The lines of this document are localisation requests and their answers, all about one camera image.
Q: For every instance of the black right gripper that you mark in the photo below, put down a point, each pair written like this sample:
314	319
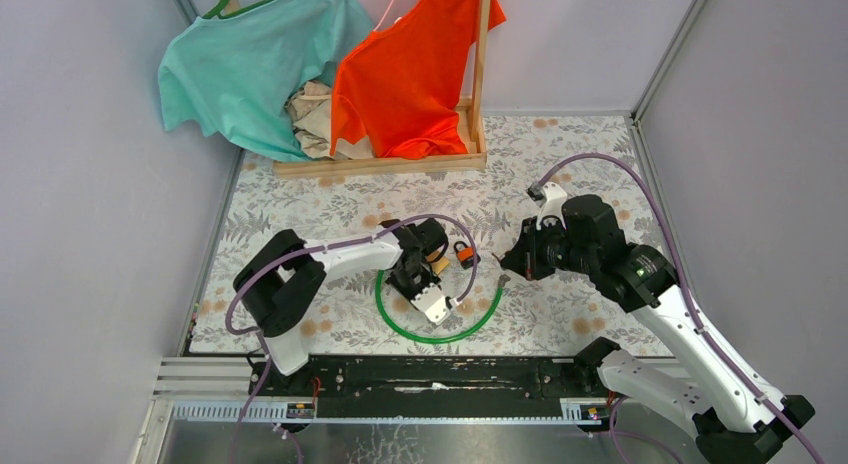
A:
523	258

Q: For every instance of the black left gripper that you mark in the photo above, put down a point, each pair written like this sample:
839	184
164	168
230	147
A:
428	279

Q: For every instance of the brass padlock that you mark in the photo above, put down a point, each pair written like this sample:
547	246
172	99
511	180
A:
438	261

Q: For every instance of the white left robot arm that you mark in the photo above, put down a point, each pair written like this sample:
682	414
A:
279	285

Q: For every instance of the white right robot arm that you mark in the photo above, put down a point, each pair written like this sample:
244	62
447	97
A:
732	413

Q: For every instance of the wooden clothes rack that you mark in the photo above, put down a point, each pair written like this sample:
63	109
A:
470	126

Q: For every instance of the orange t-shirt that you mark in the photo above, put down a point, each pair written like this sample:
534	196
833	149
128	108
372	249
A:
400	87

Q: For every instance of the beige crumpled cloth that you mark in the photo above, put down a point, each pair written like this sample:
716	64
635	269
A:
309	109

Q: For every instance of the pink clothes hanger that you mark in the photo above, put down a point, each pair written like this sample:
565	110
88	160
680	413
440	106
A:
380	22

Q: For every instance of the teal t-shirt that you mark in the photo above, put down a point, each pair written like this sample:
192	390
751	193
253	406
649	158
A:
233	76

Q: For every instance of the green clothes hanger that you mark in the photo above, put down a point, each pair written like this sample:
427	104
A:
245	0

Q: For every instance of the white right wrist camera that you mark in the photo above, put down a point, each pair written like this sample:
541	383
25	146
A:
550	197

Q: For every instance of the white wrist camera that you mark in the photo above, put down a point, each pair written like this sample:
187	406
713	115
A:
434	304
550	197

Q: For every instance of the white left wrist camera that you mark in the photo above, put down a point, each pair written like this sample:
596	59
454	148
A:
434	304

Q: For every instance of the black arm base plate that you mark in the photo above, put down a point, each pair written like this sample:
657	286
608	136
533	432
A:
471	384

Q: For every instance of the slotted metal cable rail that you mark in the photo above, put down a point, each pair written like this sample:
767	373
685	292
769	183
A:
561	411

